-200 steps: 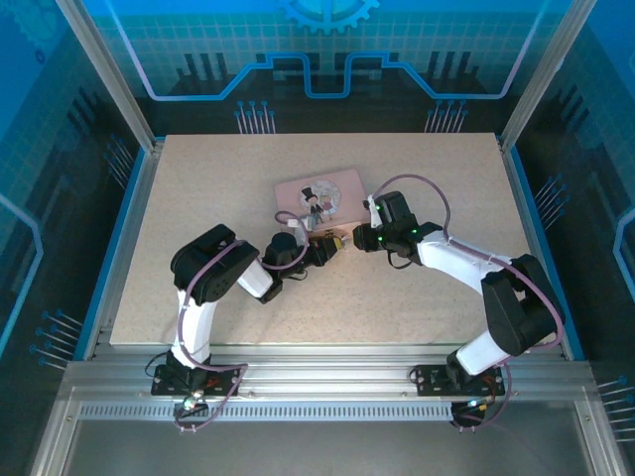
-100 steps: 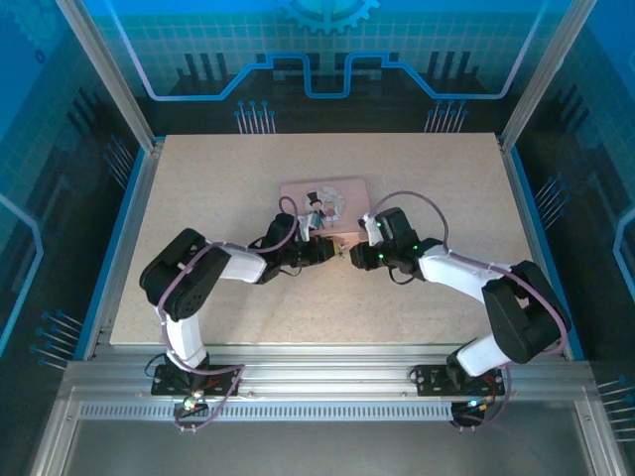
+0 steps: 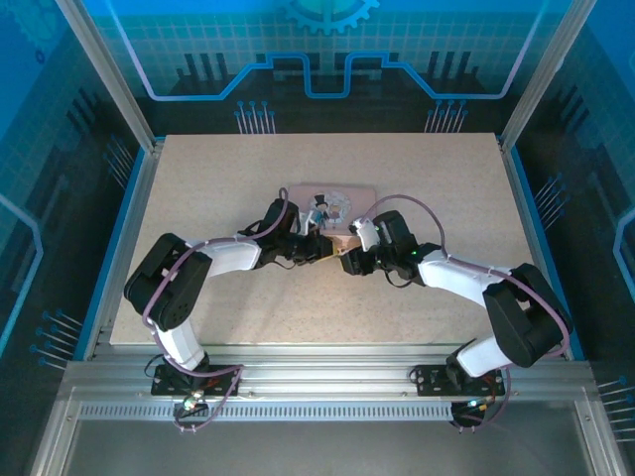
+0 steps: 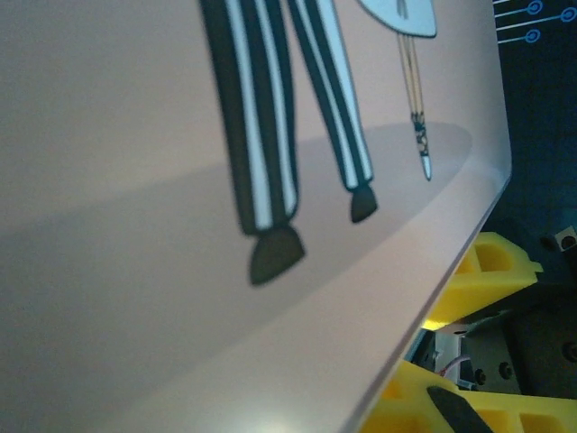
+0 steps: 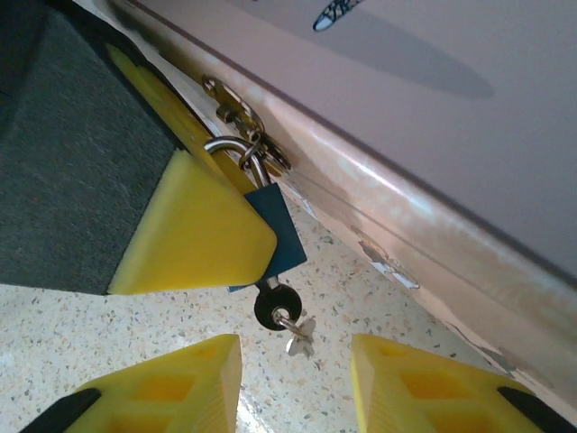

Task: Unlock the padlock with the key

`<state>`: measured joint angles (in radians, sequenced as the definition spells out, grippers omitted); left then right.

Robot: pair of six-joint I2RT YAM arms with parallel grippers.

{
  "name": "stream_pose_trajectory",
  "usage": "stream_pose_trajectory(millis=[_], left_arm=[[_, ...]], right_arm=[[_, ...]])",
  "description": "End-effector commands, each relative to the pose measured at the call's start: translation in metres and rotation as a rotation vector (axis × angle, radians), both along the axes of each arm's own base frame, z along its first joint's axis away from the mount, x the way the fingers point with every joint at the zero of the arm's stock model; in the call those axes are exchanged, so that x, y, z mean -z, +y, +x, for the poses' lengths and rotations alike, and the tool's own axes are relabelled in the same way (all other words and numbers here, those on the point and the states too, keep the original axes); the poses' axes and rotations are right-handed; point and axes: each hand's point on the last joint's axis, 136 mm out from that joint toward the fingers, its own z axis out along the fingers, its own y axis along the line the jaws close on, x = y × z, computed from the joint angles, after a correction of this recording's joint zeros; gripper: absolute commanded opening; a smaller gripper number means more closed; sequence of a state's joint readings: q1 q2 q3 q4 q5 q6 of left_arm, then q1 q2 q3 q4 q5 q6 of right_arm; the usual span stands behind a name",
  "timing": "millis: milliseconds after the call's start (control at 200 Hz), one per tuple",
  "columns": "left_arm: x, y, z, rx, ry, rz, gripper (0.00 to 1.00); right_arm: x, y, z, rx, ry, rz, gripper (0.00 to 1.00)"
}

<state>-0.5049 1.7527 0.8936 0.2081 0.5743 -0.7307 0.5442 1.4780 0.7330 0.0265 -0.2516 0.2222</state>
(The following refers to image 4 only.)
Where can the pink tin box with cartoon couple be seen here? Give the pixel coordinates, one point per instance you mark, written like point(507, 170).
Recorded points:
point(135, 180)

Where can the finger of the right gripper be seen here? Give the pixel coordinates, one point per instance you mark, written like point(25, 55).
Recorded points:
point(518, 415)
point(491, 270)

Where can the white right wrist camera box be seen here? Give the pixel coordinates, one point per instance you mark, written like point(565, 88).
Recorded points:
point(569, 236)

